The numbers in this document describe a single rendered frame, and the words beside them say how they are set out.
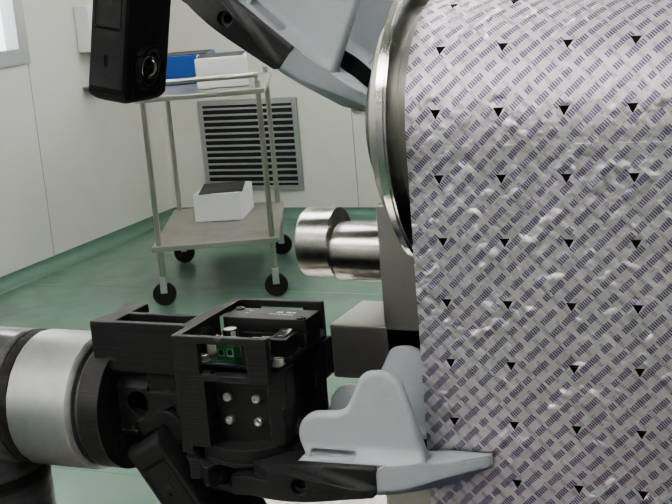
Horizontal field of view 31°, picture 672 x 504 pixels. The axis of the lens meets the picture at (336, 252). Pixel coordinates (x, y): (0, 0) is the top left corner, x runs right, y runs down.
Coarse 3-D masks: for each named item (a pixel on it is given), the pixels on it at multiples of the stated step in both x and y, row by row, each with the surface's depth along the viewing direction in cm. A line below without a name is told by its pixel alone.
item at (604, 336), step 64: (448, 256) 57; (512, 256) 55; (576, 256) 54; (640, 256) 53; (448, 320) 57; (512, 320) 56; (576, 320) 55; (640, 320) 54; (448, 384) 58; (512, 384) 57; (576, 384) 56; (640, 384) 54; (448, 448) 59; (512, 448) 58; (576, 448) 56; (640, 448) 55
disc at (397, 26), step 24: (408, 0) 58; (408, 24) 58; (384, 48) 56; (384, 72) 55; (384, 96) 55; (384, 120) 55; (384, 144) 55; (384, 168) 56; (384, 192) 56; (408, 216) 58; (408, 240) 58
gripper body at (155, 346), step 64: (128, 320) 65; (192, 320) 62; (256, 320) 63; (320, 320) 64; (128, 384) 64; (192, 384) 60; (256, 384) 59; (320, 384) 64; (128, 448) 66; (192, 448) 61; (256, 448) 60
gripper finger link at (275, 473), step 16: (256, 464) 59; (272, 464) 59; (288, 464) 59; (304, 464) 58; (320, 464) 58; (336, 464) 58; (352, 464) 58; (240, 480) 59; (256, 480) 59; (272, 480) 58; (288, 480) 58; (304, 480) 58; (320, 480) 58; (336, 480) 58; (352, 480) 58; (368, 480) 58; (272, 496) 58; (288, 496) 58; (304, 496) 58; (320, 496) 58; (336, 496) 58; (352, 496) 58; (368, 496) 58
